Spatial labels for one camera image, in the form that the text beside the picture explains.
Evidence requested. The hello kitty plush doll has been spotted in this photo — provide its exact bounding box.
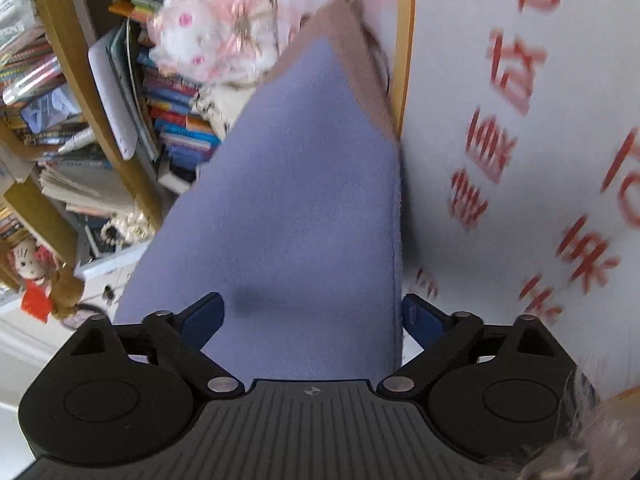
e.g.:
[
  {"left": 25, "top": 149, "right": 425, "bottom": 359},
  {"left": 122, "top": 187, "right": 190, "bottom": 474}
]
[{"left": 9, "top": 237, "right": 53, "bottom": 324}]

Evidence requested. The cream canvas tote bag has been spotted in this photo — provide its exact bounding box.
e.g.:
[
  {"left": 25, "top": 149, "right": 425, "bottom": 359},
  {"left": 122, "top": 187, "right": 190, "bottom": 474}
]
[{"left": 190, "top": 84, "right": 256, "bottom": 141}]

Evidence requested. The white quilted pearl handbag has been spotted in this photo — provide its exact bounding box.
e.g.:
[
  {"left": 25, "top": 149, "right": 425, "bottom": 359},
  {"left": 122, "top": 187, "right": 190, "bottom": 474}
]
[{"left": 100, "top": 210, "right": 155, "bottom": 248}]

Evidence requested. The wooden white-framed bookshelf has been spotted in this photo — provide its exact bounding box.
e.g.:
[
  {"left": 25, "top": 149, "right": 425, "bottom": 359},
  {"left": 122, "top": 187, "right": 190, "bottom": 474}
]
[{"left": 0, "top": 0, "right": 166, "bottom": 306}]

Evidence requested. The purple and mauve garment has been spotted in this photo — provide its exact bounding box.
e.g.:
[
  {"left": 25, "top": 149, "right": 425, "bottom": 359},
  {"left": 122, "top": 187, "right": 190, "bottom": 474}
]
[{"left": 116, "top": 0, "right": 401, "bottom": 383}]

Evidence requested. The brown plush monkey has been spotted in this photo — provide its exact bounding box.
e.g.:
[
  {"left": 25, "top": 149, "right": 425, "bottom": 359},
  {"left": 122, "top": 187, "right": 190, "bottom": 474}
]
[{"left": 50, "top": 266, "right": 85, "bottom": 321}]

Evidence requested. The pink white plush bunny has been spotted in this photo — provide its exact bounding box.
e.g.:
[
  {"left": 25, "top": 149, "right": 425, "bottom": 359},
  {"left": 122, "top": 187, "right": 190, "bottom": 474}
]
[{"left": 146, "top": 0, "right": 279, "bottom": 84}]

